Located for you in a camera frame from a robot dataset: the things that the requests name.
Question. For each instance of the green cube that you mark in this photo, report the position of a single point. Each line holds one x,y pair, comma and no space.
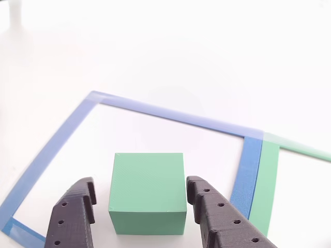
147,186

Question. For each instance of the green tape square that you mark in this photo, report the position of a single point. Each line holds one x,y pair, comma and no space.
266,186

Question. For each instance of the blue tape square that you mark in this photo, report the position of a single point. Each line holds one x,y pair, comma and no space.
248,168

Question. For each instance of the white post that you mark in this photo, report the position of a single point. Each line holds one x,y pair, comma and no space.
15,13

